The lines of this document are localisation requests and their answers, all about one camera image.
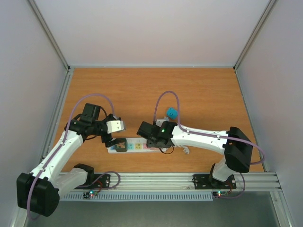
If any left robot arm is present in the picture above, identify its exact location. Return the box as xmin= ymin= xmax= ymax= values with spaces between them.
xmin=16 ymin=103 xmax=124 ymax=217

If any dark green cube adapter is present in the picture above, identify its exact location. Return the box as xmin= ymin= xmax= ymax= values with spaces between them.
xmin=114 ymin=140 xmax=128 ymax=152

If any aluminium front rail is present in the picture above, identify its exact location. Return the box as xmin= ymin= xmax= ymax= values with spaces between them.
xmin=56 ymin=172 xmax=282 ymax=192

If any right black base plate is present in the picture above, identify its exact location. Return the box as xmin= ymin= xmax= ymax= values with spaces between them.
xmin=192 ymin=174 xmax=237 ymax=190

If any left controller board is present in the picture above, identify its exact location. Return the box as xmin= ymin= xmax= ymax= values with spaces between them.
xmin=83 ymin=191 xmax=98 ymax=199

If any white power strip cord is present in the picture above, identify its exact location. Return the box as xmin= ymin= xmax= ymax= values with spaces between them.
xmin=175 ymin=144 xmax=191 ymax=156

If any grey slotted cable duct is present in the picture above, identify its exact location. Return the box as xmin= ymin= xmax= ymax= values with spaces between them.
xmin=60 ymin=192 xmax=213 ymax=202

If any controller board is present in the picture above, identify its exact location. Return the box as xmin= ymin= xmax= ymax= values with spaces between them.
xmin=83 ymin=191 xmax=98 ymax=199
xmin=213 ymin=191 xmax=229 ymax=198

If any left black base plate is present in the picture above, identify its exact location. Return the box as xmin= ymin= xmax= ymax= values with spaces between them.
xmin=75 ymin=174 xmax=111 ymax=190

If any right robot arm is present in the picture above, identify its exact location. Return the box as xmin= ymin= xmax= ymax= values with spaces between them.
xmin=137 ymin=121 xmax=253 ymax=188

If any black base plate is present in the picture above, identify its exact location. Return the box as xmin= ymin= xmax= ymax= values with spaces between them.
xmin=75 ymin=174 xmax=111 ymax=190
xmin=192 ymin=174 xmax=237 ymax=190

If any pink cube adapter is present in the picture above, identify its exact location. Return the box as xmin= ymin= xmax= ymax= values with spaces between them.
xmin=143 ymin=147 xmax=160 ymax=152

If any right controller board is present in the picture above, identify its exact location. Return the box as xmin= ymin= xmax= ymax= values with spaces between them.
xmin=213 ymin=191 xmax=229 ymax=198

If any white power strip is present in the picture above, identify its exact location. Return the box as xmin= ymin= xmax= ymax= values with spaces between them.
xmin=107 ymin=138 xmax=160 ymax=154

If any blue round adapter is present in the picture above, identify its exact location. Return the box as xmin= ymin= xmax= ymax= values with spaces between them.
xmin=166 ymin=107 xmax=178 ymax=120

